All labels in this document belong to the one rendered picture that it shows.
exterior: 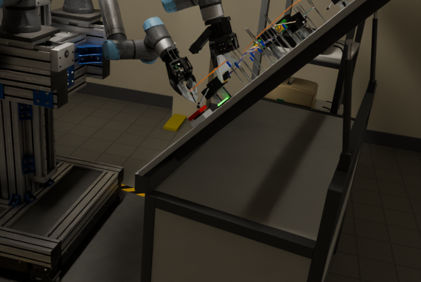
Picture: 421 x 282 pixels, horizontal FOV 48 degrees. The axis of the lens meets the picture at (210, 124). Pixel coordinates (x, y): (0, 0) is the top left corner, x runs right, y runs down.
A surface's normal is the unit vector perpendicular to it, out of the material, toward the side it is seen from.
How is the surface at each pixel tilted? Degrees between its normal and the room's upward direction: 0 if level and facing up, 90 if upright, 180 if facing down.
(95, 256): 0
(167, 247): 90
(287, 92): 90
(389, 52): 90
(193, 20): 90
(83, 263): 0
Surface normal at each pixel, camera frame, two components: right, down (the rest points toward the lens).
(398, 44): -0.22, 0.36
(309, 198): 0.10, -0.92
